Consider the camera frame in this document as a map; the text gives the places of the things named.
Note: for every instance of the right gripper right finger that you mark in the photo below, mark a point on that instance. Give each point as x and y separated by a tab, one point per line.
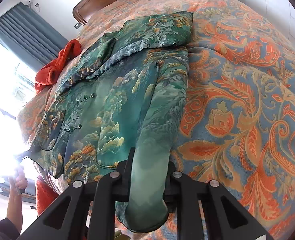
208	210

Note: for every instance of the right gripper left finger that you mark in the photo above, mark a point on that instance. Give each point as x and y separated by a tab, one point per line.
85	210

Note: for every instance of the green patterned silk jacket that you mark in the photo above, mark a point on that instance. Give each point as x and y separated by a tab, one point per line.
126	93

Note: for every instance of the person's left forearm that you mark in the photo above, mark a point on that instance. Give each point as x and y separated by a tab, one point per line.
14	210

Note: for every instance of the red clothing on person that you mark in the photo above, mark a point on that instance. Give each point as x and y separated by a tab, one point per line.
46	193

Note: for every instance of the person's left hand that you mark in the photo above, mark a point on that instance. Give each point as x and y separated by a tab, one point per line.
18	182

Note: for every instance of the red knitted garment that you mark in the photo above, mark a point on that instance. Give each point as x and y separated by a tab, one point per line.
48	75

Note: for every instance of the orange floral bed quilt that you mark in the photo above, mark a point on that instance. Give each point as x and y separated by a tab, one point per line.
238	122

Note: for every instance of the blue-grey curtain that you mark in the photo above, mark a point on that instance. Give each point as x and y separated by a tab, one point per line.
32	39

